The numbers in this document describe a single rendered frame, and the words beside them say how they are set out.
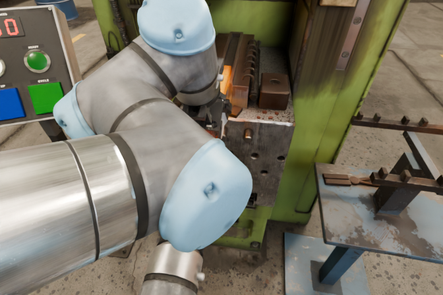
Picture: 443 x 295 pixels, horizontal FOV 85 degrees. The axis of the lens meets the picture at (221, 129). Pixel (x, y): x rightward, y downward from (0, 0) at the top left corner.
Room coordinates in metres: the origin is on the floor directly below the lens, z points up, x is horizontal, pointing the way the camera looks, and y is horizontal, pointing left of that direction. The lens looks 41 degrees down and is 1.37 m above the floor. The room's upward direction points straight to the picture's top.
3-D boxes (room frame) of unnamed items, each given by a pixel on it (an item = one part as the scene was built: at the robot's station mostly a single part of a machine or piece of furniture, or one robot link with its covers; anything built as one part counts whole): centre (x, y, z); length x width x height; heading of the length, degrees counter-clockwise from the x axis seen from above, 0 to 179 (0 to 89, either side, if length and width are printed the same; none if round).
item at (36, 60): (0.58, 0.47, 1.09); 0.05 x 0.03 x 0.04; 82
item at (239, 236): (0.84, -0.07, 0.23); 0.55 x 0.37 x 0.47; 172
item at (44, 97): (0.53, 0.45, 1.01); 0.07 x 0.05 x 0.07; 107
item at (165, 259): (0.13, 0.06, 0.99); 0.08 x 0.05 x 0.08; 82
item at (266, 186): (0.84, -0.07, 0.69); 0.56 x 0.38 x 0.45; 172
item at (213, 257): (0.58, 0.03, 0.01); 0.58 x 0.39 x 0.01; 82
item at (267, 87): (0.66, -0.17, 0.95); 0.12 x 0.08 x 0.06; 172
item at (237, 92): (0.84, -0.01, 0.96); 0.42 x 0.20 x 0.09; 172
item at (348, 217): (0.42, -0.52, 0.67); 0.40 x 0.30 x 0.02; 80
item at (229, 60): (0.83, -0.03, 0.99); 0.42 x 0.05 x 0.01; 172
